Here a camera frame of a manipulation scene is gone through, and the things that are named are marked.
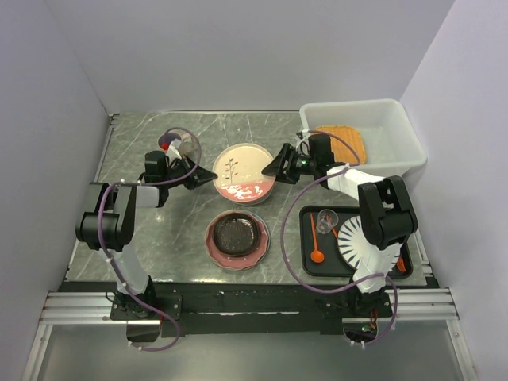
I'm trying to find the woven orange bamboo tray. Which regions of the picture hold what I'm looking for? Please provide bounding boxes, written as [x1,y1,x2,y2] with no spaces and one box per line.
[315,125,366,164]

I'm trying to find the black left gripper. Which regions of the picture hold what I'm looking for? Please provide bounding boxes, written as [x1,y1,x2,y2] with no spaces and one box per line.
[163,154,217,190]

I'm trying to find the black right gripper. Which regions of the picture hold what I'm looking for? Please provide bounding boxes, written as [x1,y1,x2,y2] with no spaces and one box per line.
[262,143,318,185]

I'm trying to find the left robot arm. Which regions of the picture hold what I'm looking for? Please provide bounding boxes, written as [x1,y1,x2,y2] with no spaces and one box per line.
[75,151,217,319]

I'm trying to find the clear plastic cup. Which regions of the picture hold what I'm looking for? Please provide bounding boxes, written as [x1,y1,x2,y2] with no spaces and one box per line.
[316,209,339,234]

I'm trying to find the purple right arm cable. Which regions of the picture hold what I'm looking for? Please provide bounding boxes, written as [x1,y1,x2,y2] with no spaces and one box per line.
[279,129,399,347]

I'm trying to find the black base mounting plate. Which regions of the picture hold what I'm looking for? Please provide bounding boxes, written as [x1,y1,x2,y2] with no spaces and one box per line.
[110,283,394,337]

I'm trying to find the aluminium frame rail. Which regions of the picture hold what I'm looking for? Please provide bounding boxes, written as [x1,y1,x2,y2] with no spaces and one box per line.
[39,289,460,325]

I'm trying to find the pink and cream plate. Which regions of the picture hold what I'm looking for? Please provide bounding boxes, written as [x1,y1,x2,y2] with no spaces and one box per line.
[212,143,275,206]

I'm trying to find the light blue plate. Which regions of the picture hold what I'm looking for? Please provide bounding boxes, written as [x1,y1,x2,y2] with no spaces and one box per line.
[253,214,271,254]

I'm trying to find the orange utensil under arm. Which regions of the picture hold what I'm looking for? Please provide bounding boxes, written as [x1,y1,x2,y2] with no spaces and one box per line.
[396,257,406,273]

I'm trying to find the orange plastic spoon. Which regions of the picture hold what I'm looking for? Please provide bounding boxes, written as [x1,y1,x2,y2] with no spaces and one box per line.
[310,214,325,264]

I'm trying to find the white plate with blue stripes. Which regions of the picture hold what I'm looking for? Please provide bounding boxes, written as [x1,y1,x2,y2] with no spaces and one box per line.
[337,215,402,271]

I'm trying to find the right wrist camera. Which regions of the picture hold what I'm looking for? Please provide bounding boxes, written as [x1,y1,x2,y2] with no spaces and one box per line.
[294,156,316,174]

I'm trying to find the pink scalloped plate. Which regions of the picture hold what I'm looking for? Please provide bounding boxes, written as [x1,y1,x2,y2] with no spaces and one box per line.
[204,210,267,271]

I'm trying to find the white plastic bin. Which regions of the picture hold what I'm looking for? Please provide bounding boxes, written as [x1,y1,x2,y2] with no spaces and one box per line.
[299,99,427,177]

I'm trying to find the black speckled square plate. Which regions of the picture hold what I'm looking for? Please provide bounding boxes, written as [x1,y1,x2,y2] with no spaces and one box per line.
[213,213,260,256]

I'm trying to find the beige ceramic mug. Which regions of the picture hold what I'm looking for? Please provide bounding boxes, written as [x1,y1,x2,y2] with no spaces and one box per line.
[158,132,197,156]

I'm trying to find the black serving tray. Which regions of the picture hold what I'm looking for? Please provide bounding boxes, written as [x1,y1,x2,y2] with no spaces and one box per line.
[298,204,414,279]

